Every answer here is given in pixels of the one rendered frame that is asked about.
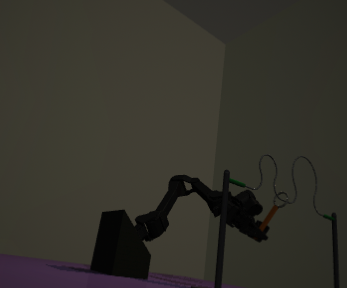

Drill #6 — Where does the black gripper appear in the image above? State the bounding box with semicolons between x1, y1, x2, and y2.
226;205;270;243

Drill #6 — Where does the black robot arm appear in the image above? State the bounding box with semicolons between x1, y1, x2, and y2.
135;175;263;242

